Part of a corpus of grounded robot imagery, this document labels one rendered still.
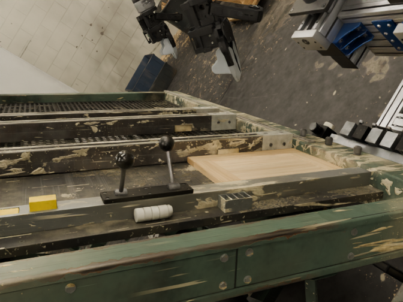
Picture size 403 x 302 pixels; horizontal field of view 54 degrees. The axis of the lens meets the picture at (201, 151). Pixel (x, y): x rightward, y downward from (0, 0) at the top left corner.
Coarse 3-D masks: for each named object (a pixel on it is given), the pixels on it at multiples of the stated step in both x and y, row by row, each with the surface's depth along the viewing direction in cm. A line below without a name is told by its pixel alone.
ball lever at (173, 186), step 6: (162, 138) 90; (168, 138) 90; (162, 144) 89; (168, 144) 89; (174, 144) 90; (168, 150) 90; (168, 156) 90; (168, 162) 90; (174, 180) 89; (168, 186) 88; (174, 186) 88; (180, 186) 88
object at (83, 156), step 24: (72, 144) 115; (96, 144) 117; (120, 144) 117; (144, 144) 119; (192, 144) 126; (216, 144) 129; (240, 144) 133; (264, 144) 136; (288, 144) 140; (0, 168) 105; (24, 168) 107; (48, 168) 110; (72, 168) 113; (96, 168) 115
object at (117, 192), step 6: (126, 150) 77; (120, 156) 76; (126, 156) 76; (132, 156) 76; (120, 162) 76; (126, 162) 76; (132, 162) 76; (126, 168) 77; (120, 180) 81; (120, 186) 82; (114, 192) 84; (120, 192) 83; (126, 192) 84
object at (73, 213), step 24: (360, 168) 111; (216, 192) 91; (264, 192) 96; (288, 192) 99; (312, 192) 102; (0, 216) 74; (24, 216) 75; (48, 216) 77; (72, 216) 79; (96, 216) 81; (120, 216) 83
